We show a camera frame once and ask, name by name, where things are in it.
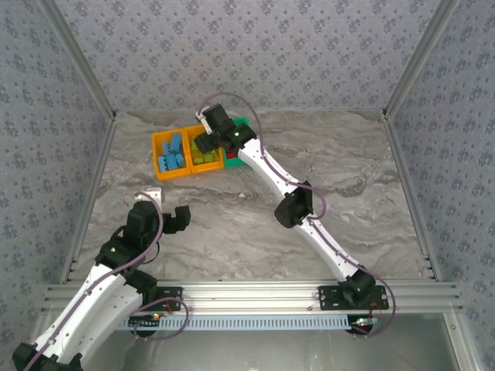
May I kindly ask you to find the orange plastic bin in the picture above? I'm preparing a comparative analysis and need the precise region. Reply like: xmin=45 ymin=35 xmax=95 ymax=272
xmin=151 ymin=129 xmax=193 ymax=182
xmin=184 ymin=124 xmax=226 ymax=175

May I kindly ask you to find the green plastic bin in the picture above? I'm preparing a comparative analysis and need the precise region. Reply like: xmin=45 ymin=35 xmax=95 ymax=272
xmin=216 ymin=115 xmax=258 ymax=170

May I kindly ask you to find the black controller board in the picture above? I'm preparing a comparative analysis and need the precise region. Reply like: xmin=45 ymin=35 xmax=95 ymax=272
xmin=128 ymin=313 xmax=162 ymax=338
xmin=349 ymin=315 xmax=378 ymax=338

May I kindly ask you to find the grey metal shelf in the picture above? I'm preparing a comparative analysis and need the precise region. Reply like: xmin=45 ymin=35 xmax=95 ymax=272
xmin=83 ymin=313 xmax=465 ymax=371

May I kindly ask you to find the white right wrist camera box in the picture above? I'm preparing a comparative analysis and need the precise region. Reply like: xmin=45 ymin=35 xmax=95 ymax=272
xmin=195 ymin=111 xmax=213 ymax=136

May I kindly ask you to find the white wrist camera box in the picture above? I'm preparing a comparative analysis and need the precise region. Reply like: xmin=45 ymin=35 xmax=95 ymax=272
xmin=195 ymin=111 xmax=213 ymax=136
xmin=134 ymin=186 xmax=164 ymax=205

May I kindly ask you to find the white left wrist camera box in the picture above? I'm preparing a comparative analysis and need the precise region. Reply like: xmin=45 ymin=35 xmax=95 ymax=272
xmin=134 ymin=186 xmax=164 ymax=205

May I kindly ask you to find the aluminium side rail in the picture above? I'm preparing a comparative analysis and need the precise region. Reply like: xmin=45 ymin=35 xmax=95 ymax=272
xmin=381 ymin=111 xmax=442 ymax=282
xmin=60 ymin=114 xmax=118 ymax=284

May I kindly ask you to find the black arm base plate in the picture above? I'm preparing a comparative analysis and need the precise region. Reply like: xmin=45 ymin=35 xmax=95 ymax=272
xmin=138 ymin=287 xmax=184 ymax=312
xmin=317 ymin=284 xmax=390 ymax=311

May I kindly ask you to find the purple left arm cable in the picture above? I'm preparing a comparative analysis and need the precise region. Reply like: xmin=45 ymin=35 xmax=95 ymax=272
xmin=22 ymin=192 xmax=190 ymax=371

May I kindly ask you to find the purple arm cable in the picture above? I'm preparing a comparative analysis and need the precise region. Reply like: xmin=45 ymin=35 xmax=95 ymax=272
xmin=22 ymin=192 xmax=190 ymax=371
xmin=195 ymin=92 xmax=399 ymax=341

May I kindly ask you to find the aluminium mounting rail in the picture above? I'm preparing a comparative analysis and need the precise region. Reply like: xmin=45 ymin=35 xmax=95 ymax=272
xmin=41 ymin=279 xmax=464 ymax=315

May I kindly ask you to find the white slotted cable duct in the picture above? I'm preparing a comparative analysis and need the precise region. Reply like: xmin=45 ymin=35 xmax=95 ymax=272
xmin=115 ymin=314 xmax=351 ymax=332

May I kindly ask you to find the aluminium frame post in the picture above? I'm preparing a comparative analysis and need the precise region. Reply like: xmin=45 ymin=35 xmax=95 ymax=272
xmin=381 ymin=0 xmax=462 ymax=121
xmin=37 ymin=0 xmax=118 ymax=121

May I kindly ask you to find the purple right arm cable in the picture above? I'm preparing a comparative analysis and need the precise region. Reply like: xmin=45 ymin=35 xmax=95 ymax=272
xmin=195 ymin=92 xmax=399 ymax=341

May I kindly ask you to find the aluminium frame leg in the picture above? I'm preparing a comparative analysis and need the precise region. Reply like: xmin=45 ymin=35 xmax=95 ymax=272
xmin=442 ymin=311 xmax=483 ymax=371

